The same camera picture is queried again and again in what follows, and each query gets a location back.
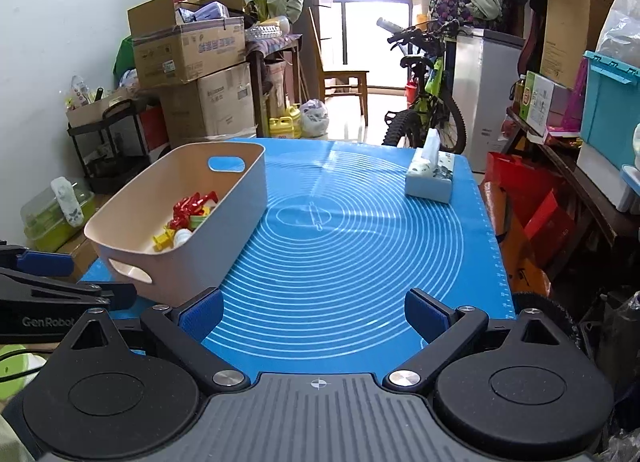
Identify green white product box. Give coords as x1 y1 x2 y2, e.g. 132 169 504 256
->
520 72 572 136

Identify beige plastic storage bin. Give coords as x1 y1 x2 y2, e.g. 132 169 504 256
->
85 139 267 307

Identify white pill bottle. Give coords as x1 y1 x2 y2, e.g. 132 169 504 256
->
172 229 192 247

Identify teal plastic crate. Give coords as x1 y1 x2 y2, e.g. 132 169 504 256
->
580 51 640 169

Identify red ultraman figure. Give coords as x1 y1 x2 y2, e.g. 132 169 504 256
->
167 191 219 231

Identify yellow oil jug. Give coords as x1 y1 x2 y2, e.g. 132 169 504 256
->
269 106 302 139

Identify stacked large cardboard boxes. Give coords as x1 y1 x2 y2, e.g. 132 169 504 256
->
157 63 255 147

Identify white tissue pack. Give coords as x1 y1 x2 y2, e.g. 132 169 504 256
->
405 128 456 204

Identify floor cardboard box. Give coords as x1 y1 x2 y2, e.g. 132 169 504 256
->
56 232 98 282

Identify top open cardboard box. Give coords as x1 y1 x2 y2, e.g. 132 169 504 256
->
128 0 245 89

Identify yellow toy key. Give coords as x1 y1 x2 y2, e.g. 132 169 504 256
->
152 227 176 252

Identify green round tin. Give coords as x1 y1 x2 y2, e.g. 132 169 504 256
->
189 206 212 231

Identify black metal shelf rack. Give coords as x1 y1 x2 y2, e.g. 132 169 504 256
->
67 99 170 194

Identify green clear lid container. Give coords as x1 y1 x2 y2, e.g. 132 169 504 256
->
21 179 96 253

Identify white chest freezer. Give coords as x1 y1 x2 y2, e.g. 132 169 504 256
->
452 28 524 174

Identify white plastic bag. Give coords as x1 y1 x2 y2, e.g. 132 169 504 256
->
299 99 329 138

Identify green black bicycle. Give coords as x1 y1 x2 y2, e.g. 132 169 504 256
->
376 18 468 154

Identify wooden chair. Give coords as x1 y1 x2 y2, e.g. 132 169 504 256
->
307 6 369 126

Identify blue silicone baking mat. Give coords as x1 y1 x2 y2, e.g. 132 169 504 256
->
79 137 516 383

